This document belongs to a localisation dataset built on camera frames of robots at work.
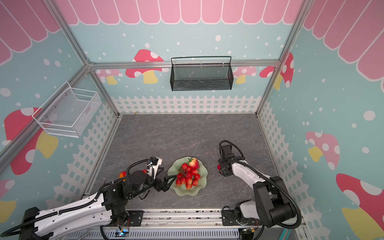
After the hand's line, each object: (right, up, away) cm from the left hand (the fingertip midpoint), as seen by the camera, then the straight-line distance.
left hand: (169, 175), depth 74 cm
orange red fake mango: (-29, -3, +11) cm, 31 cm away
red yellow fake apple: (+12, +4, +10) cm, 16 cm away
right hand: (+28, +2, +18) cm, 33 cm away
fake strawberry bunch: (+9, -3, +8) cm, 12 cm away
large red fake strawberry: (+27, 0, +18) cm, 33 cm away
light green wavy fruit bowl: (+6, -10, +8) cm, 15 cm away
